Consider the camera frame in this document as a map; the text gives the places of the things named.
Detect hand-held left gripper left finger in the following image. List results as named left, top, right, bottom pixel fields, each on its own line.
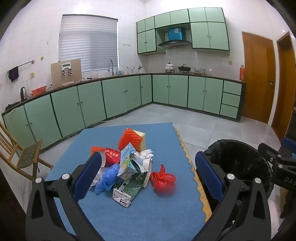
left=25, top=152, right=103, bottom=241

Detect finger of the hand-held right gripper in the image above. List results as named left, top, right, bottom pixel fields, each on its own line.
left=258, top=142, right=282, bottom=164
left=280, top=137, right=296, bottom=161

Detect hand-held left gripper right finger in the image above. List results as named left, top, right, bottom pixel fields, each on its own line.
left=195, top=151, right=272, bottom=241

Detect white plastic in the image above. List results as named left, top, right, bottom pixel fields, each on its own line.
left=90, top=167, right=107, bottom=188

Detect bin with black bag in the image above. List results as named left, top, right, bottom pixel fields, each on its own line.
left=203, top=138, right=275, bottom=232

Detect red paper cup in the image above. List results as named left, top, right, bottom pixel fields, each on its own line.
left=99, top=147, right=122, bottom=168

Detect blue white milk carton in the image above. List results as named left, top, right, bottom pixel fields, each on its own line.
left=117, top=142, right=139, bottom=180

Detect green white carton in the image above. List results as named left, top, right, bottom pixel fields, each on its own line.
left=112, top=169, right=150, bottom=208

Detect red plastic bag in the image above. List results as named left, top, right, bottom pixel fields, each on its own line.
left=150, top=164, right=176, bottom=193

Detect white paper cup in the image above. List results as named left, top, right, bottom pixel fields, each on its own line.
left=138, top=159, right=153, bottom=189

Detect white tissue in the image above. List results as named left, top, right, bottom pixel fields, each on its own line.
left=132, top=149, right=154, bottom=163

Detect pale yellow sponge block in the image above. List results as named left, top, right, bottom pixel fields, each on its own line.
left=134, top=130, right=148, bottom=151

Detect wooden table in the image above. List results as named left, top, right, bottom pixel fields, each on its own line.
left=174, top=127, right=213, bottom=221

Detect blue scalloped table mat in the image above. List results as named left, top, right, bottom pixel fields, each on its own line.
left=45, top=122, right=208, bottom=241

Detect wooden chair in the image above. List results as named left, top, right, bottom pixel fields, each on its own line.
left=0, top=120, right=55, bottom=184

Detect green base cabinet run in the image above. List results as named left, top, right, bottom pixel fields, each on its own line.
left=1, top=73, right=247, bottom=151

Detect red plastic basin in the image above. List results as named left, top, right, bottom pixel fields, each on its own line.
left=31, top=85, right=48, bottom=97

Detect cluster of glass jars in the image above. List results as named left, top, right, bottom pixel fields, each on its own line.
left=192, top=67, right=212, bottom=75

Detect wooden board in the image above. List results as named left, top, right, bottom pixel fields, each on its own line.
left=50, top=58, right=82, bottom=89

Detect white clip device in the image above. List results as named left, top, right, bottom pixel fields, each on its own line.
left=60, top=62, right=74, bottom=77

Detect black wok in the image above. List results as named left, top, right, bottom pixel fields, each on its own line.
left=177, top=64, right=192, bottom=74

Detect dark hanging towel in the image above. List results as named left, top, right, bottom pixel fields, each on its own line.
left=7, top=66, right=19, bottom=82

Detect white window blind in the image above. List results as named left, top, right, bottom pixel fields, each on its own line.
left=58, top=14, right=119, bottom=74

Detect range hood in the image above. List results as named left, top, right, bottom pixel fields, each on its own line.
left=157, top=39, right=192, bottom=49

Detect wooden door with handle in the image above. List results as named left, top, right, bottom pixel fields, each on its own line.
left=241, top=31, right=276, bottom=125

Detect green wall cabinets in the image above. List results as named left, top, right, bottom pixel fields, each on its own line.
left=136, top=7, right=231, bottom=56

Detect metal towel rail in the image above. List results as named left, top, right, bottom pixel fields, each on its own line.
left=6, top=60, right=36, bottom=74

